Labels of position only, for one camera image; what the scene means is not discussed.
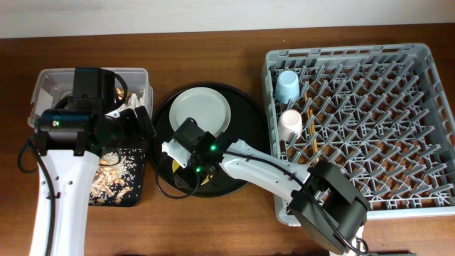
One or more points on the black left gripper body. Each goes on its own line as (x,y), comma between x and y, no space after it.
(129,129)

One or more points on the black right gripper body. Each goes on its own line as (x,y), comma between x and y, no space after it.
(195,156)

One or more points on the yellow bowl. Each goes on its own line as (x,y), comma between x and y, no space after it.
(176,166)

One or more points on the white tissue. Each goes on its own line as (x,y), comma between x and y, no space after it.
(133,102)

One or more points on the grey round plate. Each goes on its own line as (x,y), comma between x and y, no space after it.
(209,108)

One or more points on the food scraps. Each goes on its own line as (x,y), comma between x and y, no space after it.
(113,177)

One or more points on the pink cup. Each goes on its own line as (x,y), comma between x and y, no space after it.
(289,125)

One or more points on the light blue cup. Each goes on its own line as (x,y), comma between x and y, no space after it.
(287,87)

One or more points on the wooden chopstick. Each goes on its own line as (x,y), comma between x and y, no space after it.
(309,115)
(315,150)

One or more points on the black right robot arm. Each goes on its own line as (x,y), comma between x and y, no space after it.
(325,203)

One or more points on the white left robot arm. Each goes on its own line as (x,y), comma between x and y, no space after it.
(68,141)

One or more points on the clear plastic waste bin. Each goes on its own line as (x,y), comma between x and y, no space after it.
(54,84)

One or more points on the grey plastic dishwasher rack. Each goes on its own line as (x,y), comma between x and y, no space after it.
(381,116)

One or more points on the gold foil wrapper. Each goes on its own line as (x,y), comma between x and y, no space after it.
(119,94)

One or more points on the black round tray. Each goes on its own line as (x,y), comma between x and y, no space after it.
(248,122)

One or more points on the black rectangular tray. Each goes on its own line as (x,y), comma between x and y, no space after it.
(136,177)

